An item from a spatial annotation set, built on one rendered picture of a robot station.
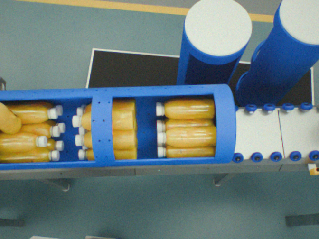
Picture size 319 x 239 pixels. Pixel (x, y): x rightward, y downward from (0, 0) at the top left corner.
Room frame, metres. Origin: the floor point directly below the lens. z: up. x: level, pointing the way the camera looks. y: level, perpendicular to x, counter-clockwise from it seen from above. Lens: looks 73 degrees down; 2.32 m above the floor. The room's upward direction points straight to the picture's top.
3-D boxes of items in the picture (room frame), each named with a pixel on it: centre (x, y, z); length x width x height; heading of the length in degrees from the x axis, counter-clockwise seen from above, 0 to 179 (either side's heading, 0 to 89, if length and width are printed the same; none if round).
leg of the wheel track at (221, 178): (0.31, -0.39, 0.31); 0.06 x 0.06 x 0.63; 2
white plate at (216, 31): (0.82, -0.25, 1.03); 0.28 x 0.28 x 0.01
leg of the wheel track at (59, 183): (0.28, 0.60, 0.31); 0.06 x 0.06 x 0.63; 2
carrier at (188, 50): (0.82, -0.25, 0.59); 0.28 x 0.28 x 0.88
